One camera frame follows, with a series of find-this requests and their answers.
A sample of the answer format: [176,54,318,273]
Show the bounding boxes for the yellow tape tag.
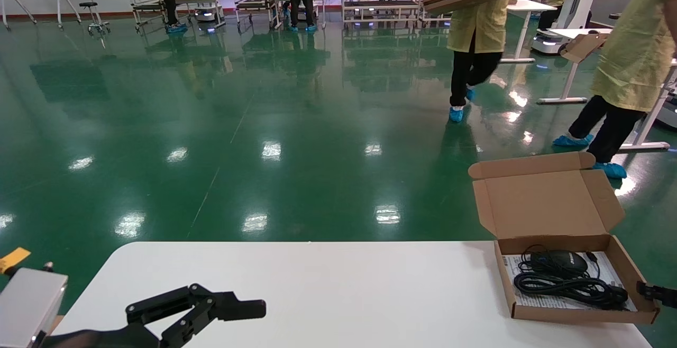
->
[0,247,31,274]

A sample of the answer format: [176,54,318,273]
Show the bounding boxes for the metal shelf cart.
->
[231,0,282,30]

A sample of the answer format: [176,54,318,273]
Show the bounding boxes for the small open cardboard box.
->
[560,33,610,64]

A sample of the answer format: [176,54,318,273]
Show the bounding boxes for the black coiled cable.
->
[513,271,630,312]

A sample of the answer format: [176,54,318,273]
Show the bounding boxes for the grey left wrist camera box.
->
[0,268,69,348]

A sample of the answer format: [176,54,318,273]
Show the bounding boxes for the black computer mouse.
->
[521,245,601,280]

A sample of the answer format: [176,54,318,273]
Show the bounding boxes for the cardboard storage box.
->
[468,151,661,325]

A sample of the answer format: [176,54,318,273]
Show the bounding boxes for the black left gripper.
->
[41,283,267,348]

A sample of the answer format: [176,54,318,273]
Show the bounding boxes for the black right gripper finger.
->
[636,281,677,309]

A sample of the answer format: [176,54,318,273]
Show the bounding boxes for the black mouse with cable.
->
[504,253,638,313]

